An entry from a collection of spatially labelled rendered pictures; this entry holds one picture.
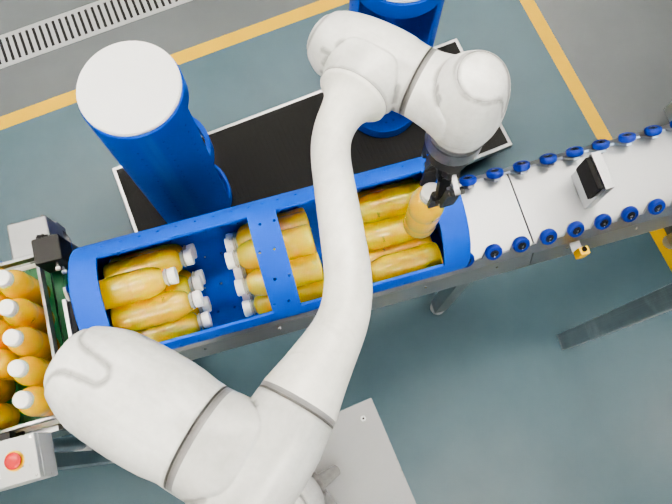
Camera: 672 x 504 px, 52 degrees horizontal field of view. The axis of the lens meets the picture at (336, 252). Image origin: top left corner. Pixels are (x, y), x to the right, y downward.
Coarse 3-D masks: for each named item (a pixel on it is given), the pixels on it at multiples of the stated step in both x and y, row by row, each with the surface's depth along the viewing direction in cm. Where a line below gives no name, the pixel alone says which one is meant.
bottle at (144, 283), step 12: (120, 276) 152; (132, 276) 151; (144, 276) 151; (156, 276) 152; (108, 288) 150; (120, 288) 150; (132, 288) 151; (144, 288) 151; (156, 288) 152; (108, 300) 151; (120, 300) 151; (132, 300) 152
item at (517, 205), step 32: (608, 160) 186; (640, 160) 186; (480, 192) 184; (512, 192) 184; (544, 192) 184; (576, 192) 184; (640, 192) 184; (480, 224) 182; (512, 224) 182; (544, 224) 182; (640, 224) 185; (480, 256) 179; (544, 256) 186; (64, 288) 173; (416, 288) 182; (192, 352) 178
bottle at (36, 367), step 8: (24, 360) 157; (32, 360) 159; (40, 360) 162; (48, 360) 168; (32, 368) 158; (40, 368) 160; (24, 376) 157; (32, 376) 158; (40, 376) 160; (24, 384) 159; (32, 384) 160; (40, 384) 163
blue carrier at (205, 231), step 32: (416, 160) 159; (288, 192) 159; (192, 224) 154; (224, 224) 152; (256, 224) 150; (448, 224) 151; (96, 256) 150; (320, 256) 176; (448, 256) 155; (96, 288) 146; (224, 288) 174; (288, 288) 150; (384, 288) 160; (96, 320) 146; (224, 320) 168; (256, 320) 155
